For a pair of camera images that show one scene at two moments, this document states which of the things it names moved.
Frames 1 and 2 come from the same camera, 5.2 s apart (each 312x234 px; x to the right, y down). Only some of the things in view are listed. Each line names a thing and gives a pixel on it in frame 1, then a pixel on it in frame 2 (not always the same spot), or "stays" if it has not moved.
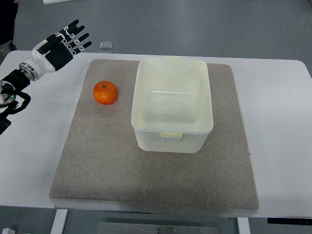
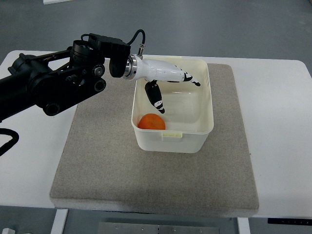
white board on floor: [49, 2] stays
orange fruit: [106, 92] → [151, 121]
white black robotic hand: [55, 51] → [152, 71]
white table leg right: [243, 225] stays
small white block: [8, 231] stays
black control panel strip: [289, 221] stays
